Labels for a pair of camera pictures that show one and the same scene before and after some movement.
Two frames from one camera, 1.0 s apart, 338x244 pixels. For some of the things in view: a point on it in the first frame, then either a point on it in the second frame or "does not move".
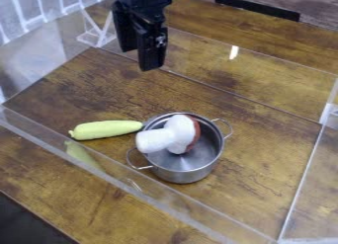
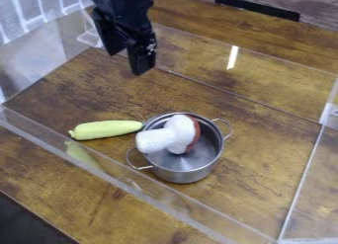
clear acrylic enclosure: x=213 y=151 does not move
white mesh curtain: x=26 y=9 does not move
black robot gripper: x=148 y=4 -> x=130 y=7
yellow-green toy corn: x=104 y=128 does not move
